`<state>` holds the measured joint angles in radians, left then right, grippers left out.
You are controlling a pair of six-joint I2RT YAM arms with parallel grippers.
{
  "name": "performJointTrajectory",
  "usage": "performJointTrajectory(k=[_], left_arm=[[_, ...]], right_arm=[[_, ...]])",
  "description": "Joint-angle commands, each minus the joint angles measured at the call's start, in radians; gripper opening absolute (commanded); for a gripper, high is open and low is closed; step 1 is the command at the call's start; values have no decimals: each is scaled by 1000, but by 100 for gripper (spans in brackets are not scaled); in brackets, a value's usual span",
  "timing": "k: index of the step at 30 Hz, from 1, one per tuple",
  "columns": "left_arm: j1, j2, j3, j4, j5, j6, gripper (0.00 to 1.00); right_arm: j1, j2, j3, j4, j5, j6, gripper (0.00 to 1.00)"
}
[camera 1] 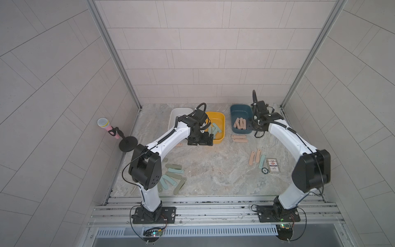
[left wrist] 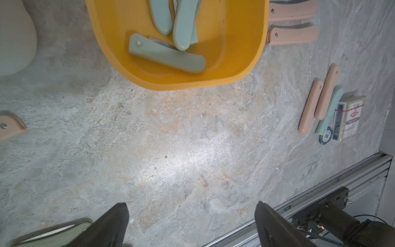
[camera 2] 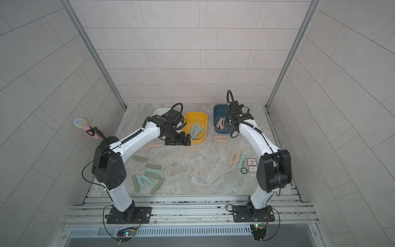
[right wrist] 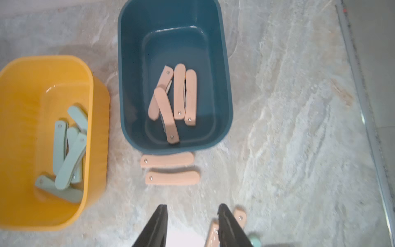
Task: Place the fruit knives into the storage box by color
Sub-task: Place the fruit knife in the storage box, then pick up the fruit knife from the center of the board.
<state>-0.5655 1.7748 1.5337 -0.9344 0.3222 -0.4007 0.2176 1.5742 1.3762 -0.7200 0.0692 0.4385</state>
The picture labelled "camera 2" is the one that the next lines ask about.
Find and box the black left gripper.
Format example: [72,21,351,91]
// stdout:
[163,127,194,146]

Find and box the mint folding knife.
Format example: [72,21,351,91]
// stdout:
[238,155,246,169]
[136,175,146,189]
[191,128,200,140]
[154,154,169,164]
[141,175,155,186]
[190,125,195,137]
[147,168,163,174]
[195,122,204,133]

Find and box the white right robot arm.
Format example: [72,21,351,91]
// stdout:
[225,100,292,221]

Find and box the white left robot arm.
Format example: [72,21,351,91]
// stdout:
[92,103,191,222]

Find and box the dark teal storage box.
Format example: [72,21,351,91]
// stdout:
[213,104,232,134]

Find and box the white storage box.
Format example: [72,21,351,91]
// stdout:
[153,108,171,116]

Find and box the small printed card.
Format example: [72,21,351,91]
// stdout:
[247,158,258,174]

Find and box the black microphone stand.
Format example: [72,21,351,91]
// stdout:
[85,126,109,144]

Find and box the pink toy microphone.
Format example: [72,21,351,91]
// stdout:
[74,117,100,139]

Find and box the left circuit board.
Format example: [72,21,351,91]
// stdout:
[117,227,137,237]

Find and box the circuit board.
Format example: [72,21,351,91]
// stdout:
[250,223,267,241]
[117,227,137,237]

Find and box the right circuit board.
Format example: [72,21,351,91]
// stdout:
[250,223,267,241]

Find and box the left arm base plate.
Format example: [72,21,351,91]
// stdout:
[105,206,152,224]

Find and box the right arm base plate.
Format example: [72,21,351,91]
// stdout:
[226,204,275,223]

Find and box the aluminium rail frame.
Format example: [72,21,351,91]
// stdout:
[61,195,319,227]

